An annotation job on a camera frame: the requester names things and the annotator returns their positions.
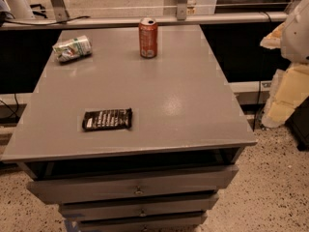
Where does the grey drawer cabinet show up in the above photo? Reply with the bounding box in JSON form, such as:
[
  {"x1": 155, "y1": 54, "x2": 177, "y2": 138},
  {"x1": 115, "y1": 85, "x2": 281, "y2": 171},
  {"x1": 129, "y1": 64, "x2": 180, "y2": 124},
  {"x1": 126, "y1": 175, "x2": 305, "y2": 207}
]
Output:
[{"x1": 0, "y1": 24, "x2": 258, "y2": 232}]

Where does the top grey drawer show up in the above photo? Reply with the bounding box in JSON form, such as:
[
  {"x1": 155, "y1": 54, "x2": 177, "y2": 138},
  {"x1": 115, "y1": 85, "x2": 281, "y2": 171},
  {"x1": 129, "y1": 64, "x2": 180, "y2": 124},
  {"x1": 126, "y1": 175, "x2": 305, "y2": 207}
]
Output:
[{"x1": 27, "y1": 165, "x2": 239, "y2": 204}]

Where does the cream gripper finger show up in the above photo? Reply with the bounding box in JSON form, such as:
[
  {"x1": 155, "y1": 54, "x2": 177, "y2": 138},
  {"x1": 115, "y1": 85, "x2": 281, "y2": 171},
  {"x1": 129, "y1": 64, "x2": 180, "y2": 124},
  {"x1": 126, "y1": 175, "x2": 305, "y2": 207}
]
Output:
[
  {"x1": 262, "y1": 63, "x2": 309, "y2": 128},
  {"x1": 260, "y1": 22, "x2": 285, "y2": 49}
]

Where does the bottom grey drawer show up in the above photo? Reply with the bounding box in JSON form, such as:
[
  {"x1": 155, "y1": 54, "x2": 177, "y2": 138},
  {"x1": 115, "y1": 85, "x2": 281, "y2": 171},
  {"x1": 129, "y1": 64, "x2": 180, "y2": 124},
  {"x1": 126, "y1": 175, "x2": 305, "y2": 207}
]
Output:
[{"x1": 78, "y1": 212, "x2": 206, "y2": 232}]

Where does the black cable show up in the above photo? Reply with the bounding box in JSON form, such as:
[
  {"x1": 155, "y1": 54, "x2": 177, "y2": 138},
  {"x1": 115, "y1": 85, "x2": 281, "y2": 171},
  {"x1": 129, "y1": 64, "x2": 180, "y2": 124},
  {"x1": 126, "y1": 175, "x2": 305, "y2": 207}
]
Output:
[{"x1": 3, "y1": 14, "x2": 91, "y2": 26}]

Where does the crushed green white can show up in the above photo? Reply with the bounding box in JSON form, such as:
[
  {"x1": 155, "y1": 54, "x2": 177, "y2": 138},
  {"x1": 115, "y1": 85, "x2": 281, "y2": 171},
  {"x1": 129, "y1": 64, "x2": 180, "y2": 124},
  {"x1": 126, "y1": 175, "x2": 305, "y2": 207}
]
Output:
[{"x1": 52, "y1": 36, "x2": 92, "y2": 63}]

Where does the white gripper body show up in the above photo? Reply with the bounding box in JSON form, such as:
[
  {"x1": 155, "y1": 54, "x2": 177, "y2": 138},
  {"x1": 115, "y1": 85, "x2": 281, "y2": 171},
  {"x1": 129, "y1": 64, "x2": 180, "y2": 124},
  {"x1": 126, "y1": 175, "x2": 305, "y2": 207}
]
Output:
[{"x1": 281, "y1": 0, "x2": 309, "y2": 63}]

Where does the red coke can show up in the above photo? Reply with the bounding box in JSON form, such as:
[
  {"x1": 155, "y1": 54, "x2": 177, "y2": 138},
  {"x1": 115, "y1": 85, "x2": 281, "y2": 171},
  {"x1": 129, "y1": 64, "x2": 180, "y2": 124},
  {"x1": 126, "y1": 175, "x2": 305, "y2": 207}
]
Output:
[{"x1": 138, "y1": 17, "x2": 158, "y2": 58}]

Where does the grey drawer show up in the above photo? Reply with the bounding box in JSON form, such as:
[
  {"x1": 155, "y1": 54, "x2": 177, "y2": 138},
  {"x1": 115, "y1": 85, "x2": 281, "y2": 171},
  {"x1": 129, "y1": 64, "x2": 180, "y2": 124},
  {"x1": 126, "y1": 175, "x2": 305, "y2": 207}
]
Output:
[
  {"x1": 27, "y1": 165, "x2": 239, "y2": 204},
  {"x1": 60, "y1": 192, "x2": 218, "y2": 221},
  {"x1": 78, "y1": 212, "x2": 206, "y2": 232}
]

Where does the grey metal rail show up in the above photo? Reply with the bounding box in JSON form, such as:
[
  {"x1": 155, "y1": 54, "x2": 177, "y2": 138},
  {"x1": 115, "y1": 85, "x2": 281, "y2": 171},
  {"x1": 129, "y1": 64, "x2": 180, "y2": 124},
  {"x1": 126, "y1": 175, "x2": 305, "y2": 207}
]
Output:
[{"x1": 0, "y1": 11, "x2": 289, "y2": 31}]

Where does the black rxbar chocolate wrapper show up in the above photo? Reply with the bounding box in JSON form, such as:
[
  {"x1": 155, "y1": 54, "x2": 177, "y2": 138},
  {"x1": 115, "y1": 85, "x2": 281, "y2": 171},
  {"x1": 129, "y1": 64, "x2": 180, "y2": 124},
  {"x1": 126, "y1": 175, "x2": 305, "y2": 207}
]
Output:
[{"x1": 82, "y1": 108, "x2": 132, "y2": 131}]

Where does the middle grey drawer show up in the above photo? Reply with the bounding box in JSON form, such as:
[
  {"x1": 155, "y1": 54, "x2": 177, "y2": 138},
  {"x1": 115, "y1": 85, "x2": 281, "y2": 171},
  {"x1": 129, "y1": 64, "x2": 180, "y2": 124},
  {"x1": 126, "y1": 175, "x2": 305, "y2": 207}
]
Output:
[{"x1": 60, "y1": 192, "x2": 218, "y2": 221}]

